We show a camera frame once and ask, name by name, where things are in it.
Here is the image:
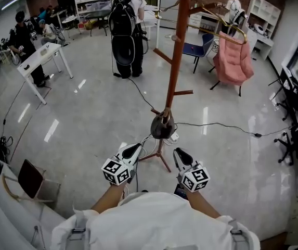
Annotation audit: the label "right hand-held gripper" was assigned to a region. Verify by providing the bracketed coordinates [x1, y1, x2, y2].
[173, 147, 211, 193]

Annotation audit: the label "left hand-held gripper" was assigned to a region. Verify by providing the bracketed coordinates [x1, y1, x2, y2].
[101, 142, 144, 186]

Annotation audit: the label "dark grey bag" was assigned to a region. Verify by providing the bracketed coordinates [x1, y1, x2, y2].
[150, 108, 176, 140]

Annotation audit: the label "red-brown wooden coat rack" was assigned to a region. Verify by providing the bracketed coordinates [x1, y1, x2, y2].
[138, 0, 194, 173]

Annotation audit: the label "person's right forearm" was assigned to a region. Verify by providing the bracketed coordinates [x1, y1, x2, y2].
[187, 190, 222, 220]

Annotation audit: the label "person's left forearm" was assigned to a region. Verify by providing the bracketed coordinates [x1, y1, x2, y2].
[90, 183, 126, 215]

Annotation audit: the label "dark blue pouch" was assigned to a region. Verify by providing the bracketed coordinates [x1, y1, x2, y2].
[174, 183, 189, 200]

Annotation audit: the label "person's white shirt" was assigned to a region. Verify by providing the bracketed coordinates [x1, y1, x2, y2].
[51, 191, 261, 250]

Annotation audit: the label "dark brown wooden chair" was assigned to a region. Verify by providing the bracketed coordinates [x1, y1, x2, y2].
[2, 159, 61, 203]

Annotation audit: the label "pink armchair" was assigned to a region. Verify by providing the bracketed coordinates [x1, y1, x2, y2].
[210, 31, 255, 97]

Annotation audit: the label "blue chair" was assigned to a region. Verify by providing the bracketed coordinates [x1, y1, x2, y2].
[182, 33, 215, 74]

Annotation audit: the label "grey metal tongs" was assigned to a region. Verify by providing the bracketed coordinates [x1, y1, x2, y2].
[33, 225, 45, 250]

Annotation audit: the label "gold metal hanger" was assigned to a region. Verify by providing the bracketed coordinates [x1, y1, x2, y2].
[154, 0, 182, 23]
[187, 3, 248, 45]

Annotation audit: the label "white rectangular table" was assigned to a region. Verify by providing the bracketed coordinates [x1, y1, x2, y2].
[17, 42, 74, 106]

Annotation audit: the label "white drawer cabinet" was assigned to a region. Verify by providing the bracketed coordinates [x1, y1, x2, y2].
[187, 10, 227, 36]

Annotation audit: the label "dark round table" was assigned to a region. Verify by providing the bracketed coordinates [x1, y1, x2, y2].
[86, 10, 113, 36]

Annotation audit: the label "small white round table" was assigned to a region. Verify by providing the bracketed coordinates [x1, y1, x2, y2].
[61, 16, 79, 40]

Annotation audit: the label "small white side table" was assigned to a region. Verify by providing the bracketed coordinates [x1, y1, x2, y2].
[0, 39, 17, 65]

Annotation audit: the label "white hutch cabinet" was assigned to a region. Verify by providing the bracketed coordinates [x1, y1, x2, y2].
[246, 0, 282, 61]

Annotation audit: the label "ceiling light strip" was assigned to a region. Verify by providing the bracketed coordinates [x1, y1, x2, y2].
[2, 0, 24, 11]

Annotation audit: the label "black cable with adapter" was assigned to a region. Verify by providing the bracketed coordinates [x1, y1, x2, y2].
[175, 122, 294, 138]

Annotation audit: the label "grey shoulder strap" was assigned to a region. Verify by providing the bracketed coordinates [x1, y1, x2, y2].
[69, 209, 89, 250]
[228, 219, 250, 250]

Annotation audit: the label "black cable bundle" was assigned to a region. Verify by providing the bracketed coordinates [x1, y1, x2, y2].
[0, 136, 13, 161]

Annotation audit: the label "thin black floor cable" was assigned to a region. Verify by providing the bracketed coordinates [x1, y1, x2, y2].
[2, 82, 25, 138]

